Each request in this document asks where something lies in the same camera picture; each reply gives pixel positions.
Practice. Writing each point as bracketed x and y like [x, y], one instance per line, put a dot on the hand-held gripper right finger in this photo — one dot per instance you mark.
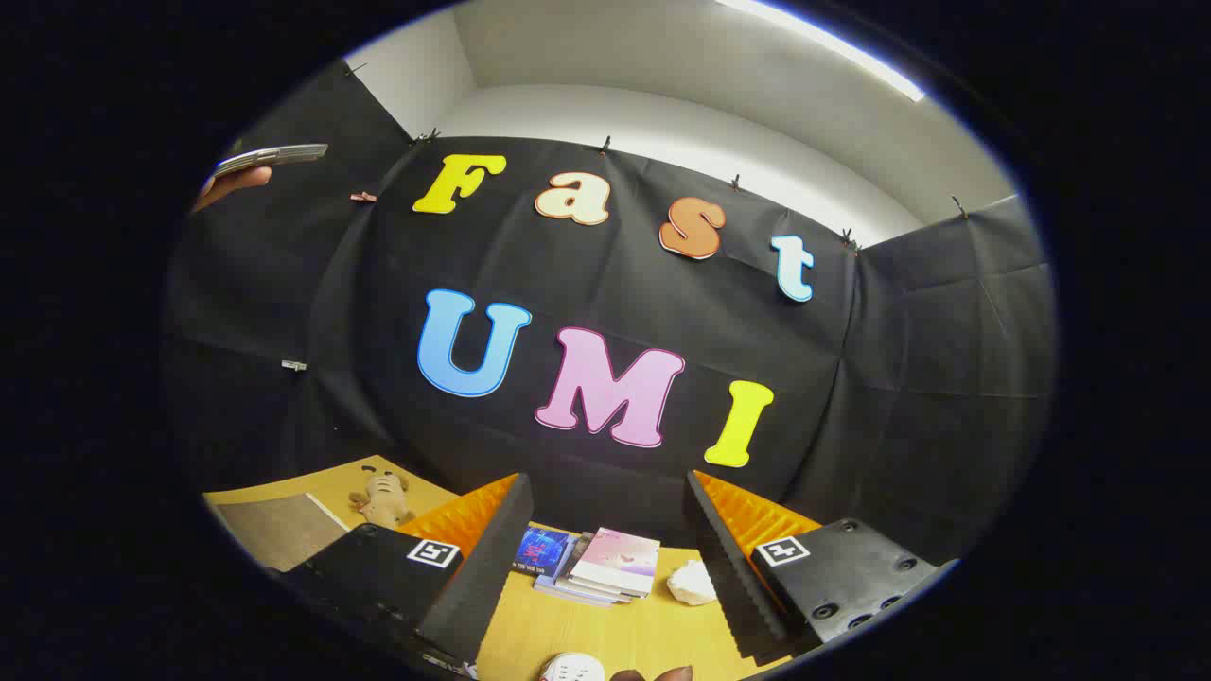
[728, 567]

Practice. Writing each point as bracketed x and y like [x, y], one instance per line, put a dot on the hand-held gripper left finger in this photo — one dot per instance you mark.
[492, 567]

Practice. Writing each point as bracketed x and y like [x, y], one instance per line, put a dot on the white canvas shoe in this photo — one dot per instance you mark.
[570, 670]

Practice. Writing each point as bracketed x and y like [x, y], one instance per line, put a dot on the brown fabric storage box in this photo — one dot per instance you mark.
[274, 530]

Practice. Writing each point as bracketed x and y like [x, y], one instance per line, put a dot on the white plush toy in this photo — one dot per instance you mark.
[693, 582]

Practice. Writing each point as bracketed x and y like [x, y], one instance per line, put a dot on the dark blue book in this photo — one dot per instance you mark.
[541, 550]

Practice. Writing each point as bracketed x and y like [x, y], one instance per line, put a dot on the light blue book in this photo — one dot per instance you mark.
[558, 590]

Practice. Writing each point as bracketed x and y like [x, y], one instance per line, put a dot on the grey book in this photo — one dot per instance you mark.
[568, 572]

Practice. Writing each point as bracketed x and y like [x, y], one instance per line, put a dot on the pink cover book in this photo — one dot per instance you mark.
[620, 558]

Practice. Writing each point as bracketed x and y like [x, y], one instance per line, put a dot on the brown plush dog toy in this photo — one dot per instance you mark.
[383, 499]

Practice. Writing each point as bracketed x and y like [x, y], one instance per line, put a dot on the black backdrop cloth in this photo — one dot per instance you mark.
[605, 274]

